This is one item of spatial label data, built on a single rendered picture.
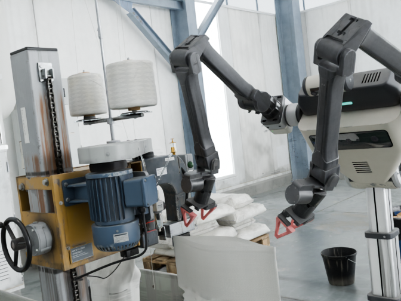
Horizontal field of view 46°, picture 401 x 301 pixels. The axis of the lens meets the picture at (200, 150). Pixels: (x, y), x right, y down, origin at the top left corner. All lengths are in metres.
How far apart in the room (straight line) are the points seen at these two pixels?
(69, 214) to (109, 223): 0.17
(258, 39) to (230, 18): 0.93
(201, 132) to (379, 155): 0.65
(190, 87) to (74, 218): 0.58
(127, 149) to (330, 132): 0.61
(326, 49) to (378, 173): 0.77
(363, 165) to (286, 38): 8.77
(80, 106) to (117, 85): 0.25
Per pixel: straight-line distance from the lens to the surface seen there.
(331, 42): 1.26
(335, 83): 1.28
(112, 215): 1.52
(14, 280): 4.69
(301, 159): 10.46
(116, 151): 1.48
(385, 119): 1.72
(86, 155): 1.50
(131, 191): 1.49
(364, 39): 1.30
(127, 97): 1.59
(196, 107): 1.61
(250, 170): 9.24
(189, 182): 1.65
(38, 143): 1.65
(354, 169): 1.92
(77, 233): 1.67
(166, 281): 2.45
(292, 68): 10.45
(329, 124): 1.34
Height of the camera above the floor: 1.44
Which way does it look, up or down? 3 degrees down
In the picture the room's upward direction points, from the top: 6 degrees counter-clockwise
